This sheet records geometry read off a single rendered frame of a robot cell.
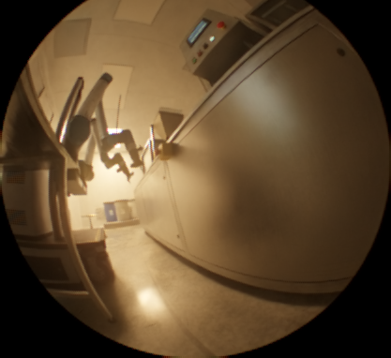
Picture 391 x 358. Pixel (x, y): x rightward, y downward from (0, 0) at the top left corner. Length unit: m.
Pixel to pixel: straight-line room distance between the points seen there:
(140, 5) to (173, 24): 0.62
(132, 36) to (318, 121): 2.30
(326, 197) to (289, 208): 0.09
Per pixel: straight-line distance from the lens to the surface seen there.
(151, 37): 2.32
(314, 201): 0.30
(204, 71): 0.65
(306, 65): 0.35
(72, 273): 0.88
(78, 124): 0.78
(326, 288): 0.45
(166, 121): 1.58
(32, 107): 0.35
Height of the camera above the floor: 0.47
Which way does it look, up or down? 15 degrees up
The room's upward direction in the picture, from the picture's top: 14 degrees counter-clockwise
